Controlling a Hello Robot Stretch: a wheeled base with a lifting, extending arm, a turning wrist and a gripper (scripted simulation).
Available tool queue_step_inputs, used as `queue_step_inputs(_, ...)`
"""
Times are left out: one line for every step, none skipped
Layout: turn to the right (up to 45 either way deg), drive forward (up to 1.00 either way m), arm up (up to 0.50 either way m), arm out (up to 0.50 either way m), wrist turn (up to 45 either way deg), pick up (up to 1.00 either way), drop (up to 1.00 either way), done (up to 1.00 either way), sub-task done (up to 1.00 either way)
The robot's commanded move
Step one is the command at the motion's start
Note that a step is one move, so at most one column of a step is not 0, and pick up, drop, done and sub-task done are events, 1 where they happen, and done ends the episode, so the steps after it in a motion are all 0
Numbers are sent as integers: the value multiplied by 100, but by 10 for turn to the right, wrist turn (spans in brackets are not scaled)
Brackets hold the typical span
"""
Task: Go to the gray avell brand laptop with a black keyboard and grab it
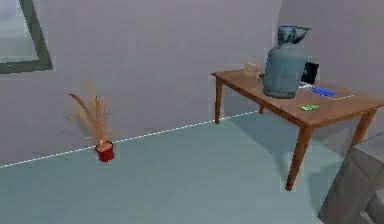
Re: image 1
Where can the grey laptop with black keyboard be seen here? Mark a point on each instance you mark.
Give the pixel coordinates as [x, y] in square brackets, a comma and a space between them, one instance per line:
[309, 73]

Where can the tan box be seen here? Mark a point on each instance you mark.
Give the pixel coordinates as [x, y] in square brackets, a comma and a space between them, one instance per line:
[252, 70]

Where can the dry plant in red pot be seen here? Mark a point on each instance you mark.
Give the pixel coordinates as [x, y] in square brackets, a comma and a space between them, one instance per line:
[104, 151]

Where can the blue-grey gas cylinder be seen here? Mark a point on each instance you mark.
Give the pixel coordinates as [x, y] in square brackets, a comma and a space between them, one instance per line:
[285, 70]

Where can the green flat object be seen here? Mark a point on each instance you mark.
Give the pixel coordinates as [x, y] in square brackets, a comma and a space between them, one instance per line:
[310, 107]

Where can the brown wooden table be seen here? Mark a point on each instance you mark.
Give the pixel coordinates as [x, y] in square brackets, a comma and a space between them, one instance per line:
[320, 111]

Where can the blue flat object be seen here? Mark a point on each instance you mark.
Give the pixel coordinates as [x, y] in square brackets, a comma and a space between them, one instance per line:
[322, 91]

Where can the grey sofa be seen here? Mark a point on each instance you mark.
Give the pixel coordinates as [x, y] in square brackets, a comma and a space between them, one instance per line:
[356, 183]

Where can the grey framed window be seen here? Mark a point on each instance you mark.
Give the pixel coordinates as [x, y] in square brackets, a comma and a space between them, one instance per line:
[23, 40]

